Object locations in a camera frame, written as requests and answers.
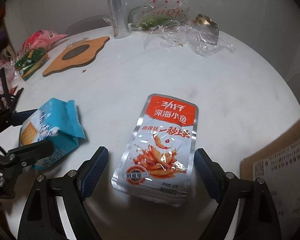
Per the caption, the blue cracker package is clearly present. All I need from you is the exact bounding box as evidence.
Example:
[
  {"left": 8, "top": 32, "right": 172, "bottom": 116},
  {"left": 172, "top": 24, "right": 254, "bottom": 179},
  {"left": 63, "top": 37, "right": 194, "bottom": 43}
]
[{"left": 19, "top": 98, "right": 86, "bottom": 170}]

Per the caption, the red silver fish snack pouch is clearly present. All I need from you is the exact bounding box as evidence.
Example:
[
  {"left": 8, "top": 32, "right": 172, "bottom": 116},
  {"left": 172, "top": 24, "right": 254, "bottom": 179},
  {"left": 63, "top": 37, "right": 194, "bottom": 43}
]
[{"left": 111, "top": 94, "right": 198, "bottom": 207}]

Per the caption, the green snack bag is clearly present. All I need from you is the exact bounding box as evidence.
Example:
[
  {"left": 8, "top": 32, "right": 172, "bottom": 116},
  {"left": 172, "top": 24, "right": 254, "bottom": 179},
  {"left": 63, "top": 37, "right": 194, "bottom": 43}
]
[{"left": 15, "top": 47, "right": 49, "bottom": 81}]

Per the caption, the cardboard box with label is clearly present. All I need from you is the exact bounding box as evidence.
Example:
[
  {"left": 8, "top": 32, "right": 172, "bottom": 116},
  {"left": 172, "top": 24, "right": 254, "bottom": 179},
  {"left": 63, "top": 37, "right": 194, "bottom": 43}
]
[{"left": 240, "top": 119, "right": 300, "bottom": 239}]

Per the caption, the pink snack bag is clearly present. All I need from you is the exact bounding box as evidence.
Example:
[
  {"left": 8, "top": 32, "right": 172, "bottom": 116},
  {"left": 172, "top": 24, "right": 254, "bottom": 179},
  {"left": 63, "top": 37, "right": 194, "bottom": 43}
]
[{"left": 21, "top": 30, "right": 68, "bottom": 52}]

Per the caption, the orange cork coaster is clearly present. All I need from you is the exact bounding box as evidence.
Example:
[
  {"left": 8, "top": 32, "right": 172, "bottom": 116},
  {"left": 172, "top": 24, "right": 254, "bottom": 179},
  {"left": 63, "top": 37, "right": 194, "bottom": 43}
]
[{"left": 42, "top": 36, "right": 110, "bottom": 77}]

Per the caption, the grey chair left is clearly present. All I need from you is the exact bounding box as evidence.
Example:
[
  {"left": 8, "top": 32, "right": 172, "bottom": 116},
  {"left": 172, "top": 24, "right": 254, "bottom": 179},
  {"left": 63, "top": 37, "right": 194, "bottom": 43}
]
[{"left": 65, "top": 15, "right": 110, "bottom": 36}]

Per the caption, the crumpled clear plastic wrap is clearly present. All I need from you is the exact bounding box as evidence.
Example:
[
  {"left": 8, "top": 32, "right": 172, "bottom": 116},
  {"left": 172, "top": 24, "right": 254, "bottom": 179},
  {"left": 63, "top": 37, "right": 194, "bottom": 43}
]
[{"left": 143, "top": 21, "right": 235, "bottom": 57}]

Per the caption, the grey chair behind vase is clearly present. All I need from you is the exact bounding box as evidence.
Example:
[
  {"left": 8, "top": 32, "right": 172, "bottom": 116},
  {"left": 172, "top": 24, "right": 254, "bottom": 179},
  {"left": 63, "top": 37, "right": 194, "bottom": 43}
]
[{"left": 128, "top": 6, "right": 143, "bottom": 25}]

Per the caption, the tall clear glass vase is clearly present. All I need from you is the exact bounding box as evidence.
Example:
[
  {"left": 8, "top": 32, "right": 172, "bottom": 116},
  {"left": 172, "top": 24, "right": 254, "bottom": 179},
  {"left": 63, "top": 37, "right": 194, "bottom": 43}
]
[{"left": 107, "top": 0, "right": 130, "bottom": 38}]

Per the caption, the clear polka dot wrapper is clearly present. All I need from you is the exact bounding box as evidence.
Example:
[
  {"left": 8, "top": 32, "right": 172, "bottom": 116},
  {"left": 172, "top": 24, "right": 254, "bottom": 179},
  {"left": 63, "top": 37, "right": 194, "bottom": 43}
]
[{"left": 130, "top": 0, "right": 190, "bottom": 31}]

